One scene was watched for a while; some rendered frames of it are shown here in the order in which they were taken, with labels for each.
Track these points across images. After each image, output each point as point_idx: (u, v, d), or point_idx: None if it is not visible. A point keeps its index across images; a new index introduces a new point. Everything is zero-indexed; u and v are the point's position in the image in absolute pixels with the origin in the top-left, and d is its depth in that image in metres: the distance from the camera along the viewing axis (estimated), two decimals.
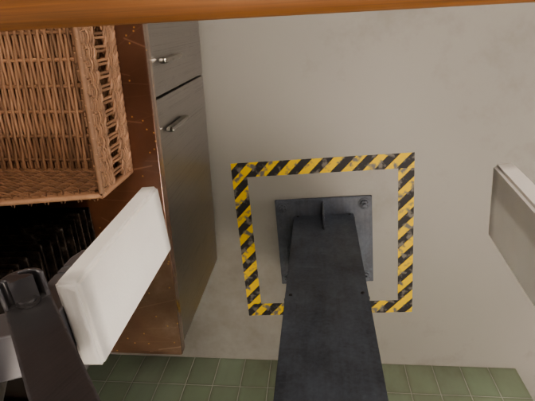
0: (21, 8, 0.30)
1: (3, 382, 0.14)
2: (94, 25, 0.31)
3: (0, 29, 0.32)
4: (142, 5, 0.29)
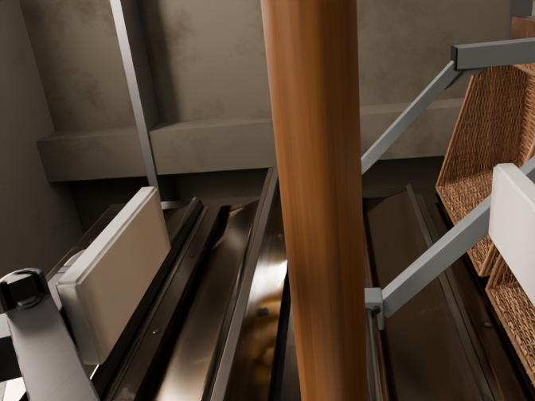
0: (279, 188, 0.18)
1: (3, 382, 0.14)
2: (298, 83, 0.15)
3: (343, 273, 0.18)
4: None
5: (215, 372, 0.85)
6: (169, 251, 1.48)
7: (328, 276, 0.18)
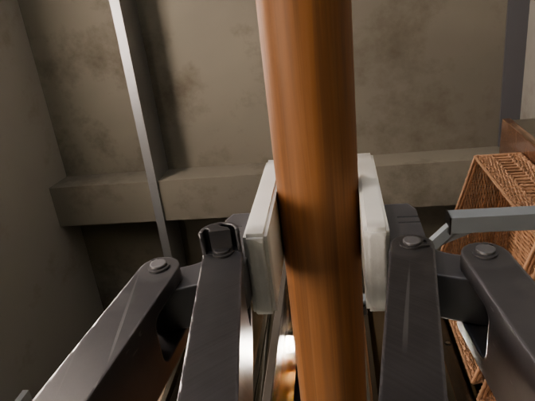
0: (276, 188, 0.18)
1: (187, 334, 0.15)
2: (293, 84, 0.15)
3: (341, 273, 0.18)
4: None
5: None
6: None
7: (326, 276, 0.18)
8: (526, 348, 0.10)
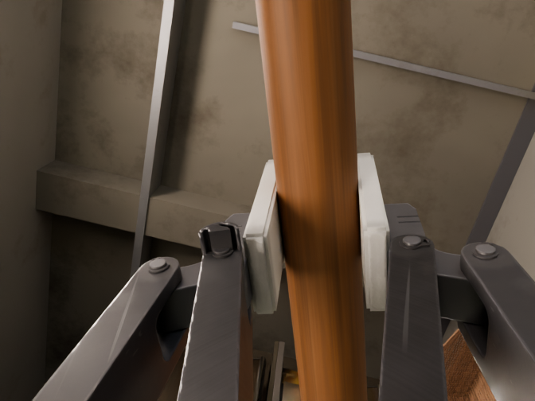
0: (276, 188, 0.18)
1: (187, 334, 0.15)
2: (293, 84, 0.15)
3: (341, 273, 0.18)
4: None
5: None
6: None
7: (326, 276, 0.18)
8: (526, 348, 0.10)
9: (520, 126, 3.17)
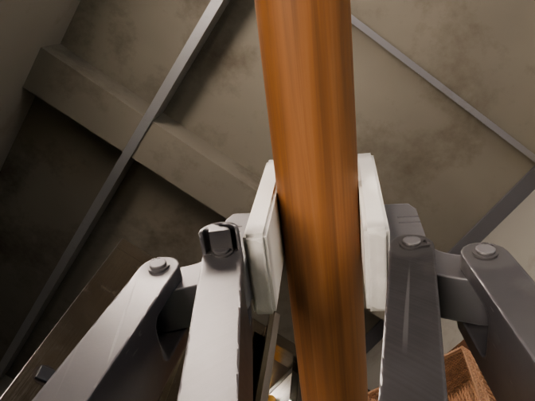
0: (277, 196, 0.18)
1: (187, 334, 0.15)
2: (293, 94, 0.15)
3: (341, 279, 0.18)
4: None
5: None
6: None
7: (326, 282, 0.18)
8: (526, 348, 0.10)
9: (518, 185, 3.34)
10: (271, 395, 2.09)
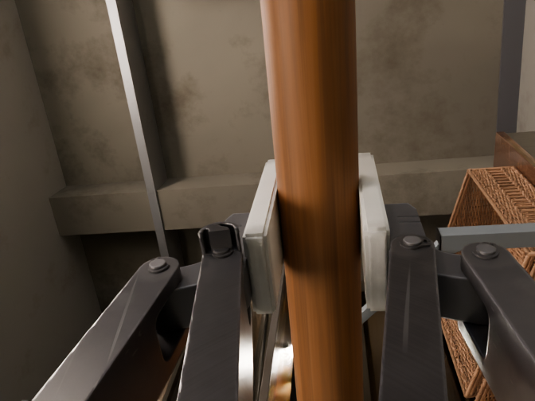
0: (277, 190, 0.18)
1: (187, 334, 0.15)
2: (296, 87, 0.15)
3: (340, 276, 0.18)
4: None
5: None
6: None
7: (325, 279, 0.18)
8: (526, 348, 0.10)
9: None
10: None
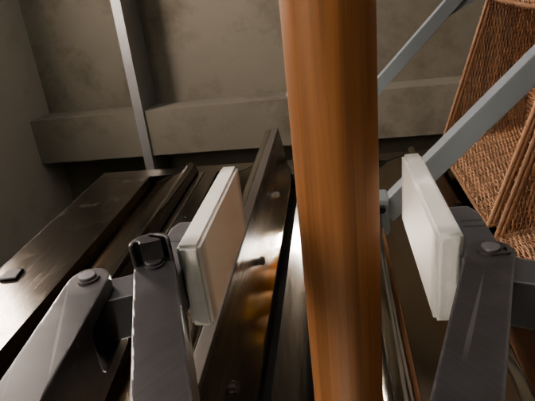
0: (296, 194, 0.18)
1: (123, 344, 0.15)
2: (317, 89, 0.15)
3: (361, 280, 0.17)
4: None
5: None
6: (162, 211, 1.42)
7: (345, 283, 0.17)
8: None
9: None
10: None
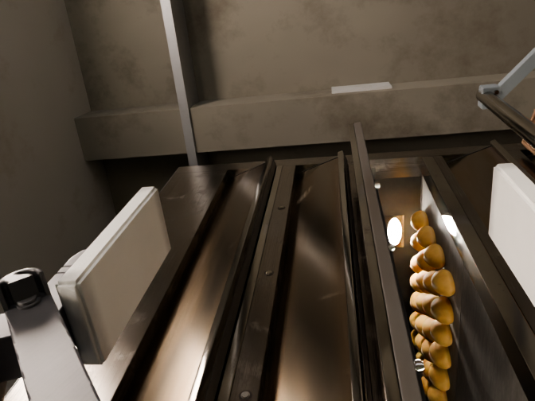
0: None
1: (3, 382, 0.14)
2: None
3: None
4: None
5: (380, 290, 0.81)
6: (259, 202, 1.44)
7: None
8: None
9: None
10: (418, 211, 1.71)
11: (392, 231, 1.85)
